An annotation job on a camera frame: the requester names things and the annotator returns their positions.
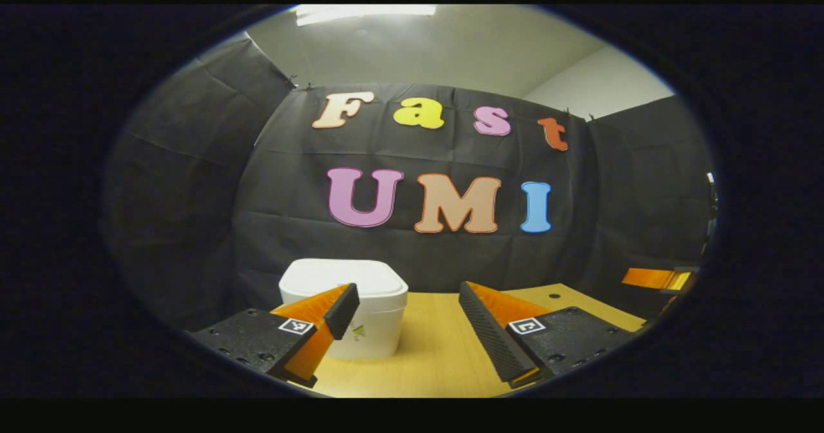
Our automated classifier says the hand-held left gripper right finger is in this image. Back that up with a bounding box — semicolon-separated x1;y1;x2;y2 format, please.
458;281;637;390

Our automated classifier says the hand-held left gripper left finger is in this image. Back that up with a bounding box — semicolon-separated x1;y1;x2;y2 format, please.
189;282;361;389

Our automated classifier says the white desktop garbage bin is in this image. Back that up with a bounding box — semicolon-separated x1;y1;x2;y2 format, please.
279;258;409;360

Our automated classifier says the wooden desktop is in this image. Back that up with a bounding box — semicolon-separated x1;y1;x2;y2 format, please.
309;283;648;398

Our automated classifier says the black backdrop cloth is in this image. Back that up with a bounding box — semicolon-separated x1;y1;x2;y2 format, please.
103;34;716;331

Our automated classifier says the ceiling light panel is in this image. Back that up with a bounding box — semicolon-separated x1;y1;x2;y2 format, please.
295;5;438;27

